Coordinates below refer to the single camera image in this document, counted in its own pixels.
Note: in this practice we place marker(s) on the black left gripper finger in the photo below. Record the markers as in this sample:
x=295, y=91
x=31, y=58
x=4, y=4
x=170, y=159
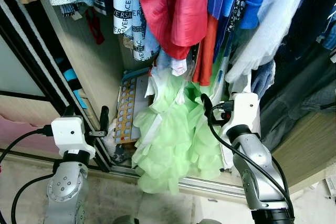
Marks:
x=104, y=119
x=69, y=111

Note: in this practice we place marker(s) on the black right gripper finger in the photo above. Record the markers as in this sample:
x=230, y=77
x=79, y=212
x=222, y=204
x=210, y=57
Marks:
x=207, y=104

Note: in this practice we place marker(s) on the colourful dotted board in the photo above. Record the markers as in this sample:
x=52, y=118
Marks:
x=128, y=108

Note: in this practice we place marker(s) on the blue black striped cloth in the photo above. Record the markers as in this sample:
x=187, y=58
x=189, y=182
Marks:
x=71, y=77

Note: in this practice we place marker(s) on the white pink cloth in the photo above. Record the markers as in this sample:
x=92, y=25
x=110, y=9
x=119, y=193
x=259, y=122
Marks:
x=178, y=66

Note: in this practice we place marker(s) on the green ruffled dress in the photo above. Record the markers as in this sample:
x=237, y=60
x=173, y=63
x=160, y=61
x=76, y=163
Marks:
x=168, y=135

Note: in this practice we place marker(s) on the blue-grey cloth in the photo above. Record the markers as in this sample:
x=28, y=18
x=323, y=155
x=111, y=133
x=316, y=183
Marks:
x=262, y=80

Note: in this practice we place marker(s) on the orange garment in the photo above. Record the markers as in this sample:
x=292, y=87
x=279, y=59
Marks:
x=206, y=51

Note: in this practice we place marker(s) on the wooden wardrobe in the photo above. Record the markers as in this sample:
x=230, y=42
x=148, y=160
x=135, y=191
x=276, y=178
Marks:
x=94, y=61

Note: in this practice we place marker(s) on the black-framed sliding door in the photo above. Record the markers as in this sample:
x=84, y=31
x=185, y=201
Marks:
x=16, y=72

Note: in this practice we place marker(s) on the dark grey garment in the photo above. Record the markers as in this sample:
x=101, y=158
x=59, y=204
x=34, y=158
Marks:
x=310, y=93

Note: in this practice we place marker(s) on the grey left robot leg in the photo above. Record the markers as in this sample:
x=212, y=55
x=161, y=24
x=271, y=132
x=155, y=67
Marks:
x=126, y=220

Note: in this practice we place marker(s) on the grey robot leg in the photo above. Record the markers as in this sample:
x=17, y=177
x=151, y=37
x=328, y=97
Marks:
x=126, y=220
x=208, y=221

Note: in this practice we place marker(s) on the white sheer garment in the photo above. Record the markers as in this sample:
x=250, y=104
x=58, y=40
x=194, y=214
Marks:
x=278, y=30

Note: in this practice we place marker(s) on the red garment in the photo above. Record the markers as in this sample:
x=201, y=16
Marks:
x=173, y=9

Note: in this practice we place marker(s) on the white black lettered garment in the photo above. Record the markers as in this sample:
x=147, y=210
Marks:
x=126, y=14

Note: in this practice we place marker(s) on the grey right robot leg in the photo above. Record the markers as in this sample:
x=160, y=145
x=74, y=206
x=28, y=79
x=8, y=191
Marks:
x=208, y=221

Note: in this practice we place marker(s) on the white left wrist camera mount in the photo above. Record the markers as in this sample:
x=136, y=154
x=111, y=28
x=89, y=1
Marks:
x=68, y=132

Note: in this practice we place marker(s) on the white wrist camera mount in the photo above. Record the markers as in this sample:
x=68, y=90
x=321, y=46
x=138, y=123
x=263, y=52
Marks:
x=68, y=132
x=245, y=111

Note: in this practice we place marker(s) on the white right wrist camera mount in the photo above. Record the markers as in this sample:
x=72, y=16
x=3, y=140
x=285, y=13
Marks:
x=245, y=111

